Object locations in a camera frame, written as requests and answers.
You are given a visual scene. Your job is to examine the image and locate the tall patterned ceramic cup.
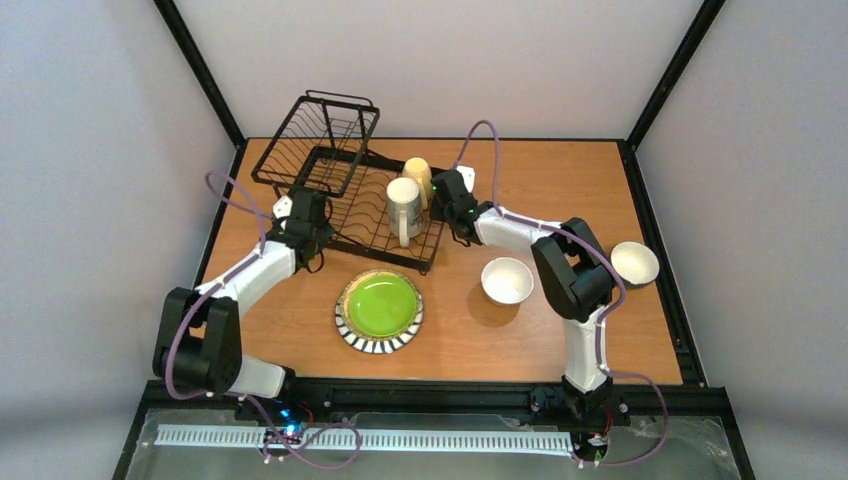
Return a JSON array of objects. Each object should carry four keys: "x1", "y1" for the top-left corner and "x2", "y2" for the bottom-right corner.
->
[{"x1": 386, "y1": 177, "x2": 423, "y2": 248}]

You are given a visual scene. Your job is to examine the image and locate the yellow ceramic mug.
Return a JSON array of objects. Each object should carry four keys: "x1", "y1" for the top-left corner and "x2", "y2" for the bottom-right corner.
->
[{"x1": 402, "y1": 157, "x2": 433, "y2": 210}]

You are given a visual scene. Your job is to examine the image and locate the black wire dish rack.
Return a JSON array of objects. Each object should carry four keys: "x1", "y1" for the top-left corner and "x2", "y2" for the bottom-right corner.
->
[{"x1": 251, "y1": 90, "x2": 443, "y2": 274}]

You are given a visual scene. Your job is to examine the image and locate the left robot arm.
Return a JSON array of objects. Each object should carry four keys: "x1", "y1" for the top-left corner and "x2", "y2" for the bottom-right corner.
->
[{"x1": 152, "y1": 190, "x2": 335, "y2": 400}]

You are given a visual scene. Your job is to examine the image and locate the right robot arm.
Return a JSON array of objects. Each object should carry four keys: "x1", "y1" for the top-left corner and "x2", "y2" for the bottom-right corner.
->
[{"x1": 430, "y1": 169, "x2": 617, "y2": 420}]

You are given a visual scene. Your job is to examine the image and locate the green plate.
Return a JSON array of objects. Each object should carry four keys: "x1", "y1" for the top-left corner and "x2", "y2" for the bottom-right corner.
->
[{"x1": 342, "y1": 269, "x2": 419, "y2": 338}]

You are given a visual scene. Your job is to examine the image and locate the striped plate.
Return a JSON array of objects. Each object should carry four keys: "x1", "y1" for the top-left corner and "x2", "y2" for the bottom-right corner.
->
[{"x1": 334, "y1": 269, "x2": 424, "y2": 355}]

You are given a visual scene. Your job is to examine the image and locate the white bowl at right edge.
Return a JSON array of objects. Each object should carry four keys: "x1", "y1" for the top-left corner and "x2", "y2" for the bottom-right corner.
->
[{"x1": 610, "y1": 241, "x2": 660, "y2": 289}]

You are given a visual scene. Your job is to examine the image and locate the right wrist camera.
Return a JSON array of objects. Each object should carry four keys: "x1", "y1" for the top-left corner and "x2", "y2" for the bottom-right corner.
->
[{"x1": 455, "y1": 165, "x2": 476, "y2": 193}]

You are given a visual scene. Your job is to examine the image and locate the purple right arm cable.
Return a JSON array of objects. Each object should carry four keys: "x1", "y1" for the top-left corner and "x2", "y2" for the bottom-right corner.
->
[{"x1": 453, "y1": 119, "x2": 671, "y2": 469}]

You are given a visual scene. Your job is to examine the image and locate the black enclosure frame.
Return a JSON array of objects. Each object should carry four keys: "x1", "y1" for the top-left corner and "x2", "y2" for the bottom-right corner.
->
[{"x1": 112, "y1": 0, "x2": 757, "y2": 480}]

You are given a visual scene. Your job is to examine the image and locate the white cable duct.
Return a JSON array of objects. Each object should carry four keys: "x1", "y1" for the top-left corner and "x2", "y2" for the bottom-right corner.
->
[{"x1": 153, "y1": 424, "x2": 573, "y2": 457}]

